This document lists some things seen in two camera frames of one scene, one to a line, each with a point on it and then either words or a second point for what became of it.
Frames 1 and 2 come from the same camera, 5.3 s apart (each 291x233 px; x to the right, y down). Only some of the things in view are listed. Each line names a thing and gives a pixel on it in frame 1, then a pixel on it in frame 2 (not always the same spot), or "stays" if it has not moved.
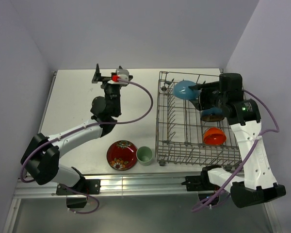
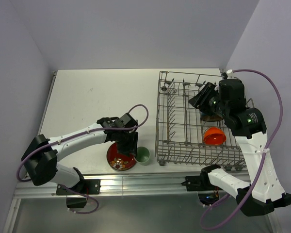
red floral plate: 121,155 stays
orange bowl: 214,136 stays
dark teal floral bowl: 212,114 stays
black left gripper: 98,78 → 131,147
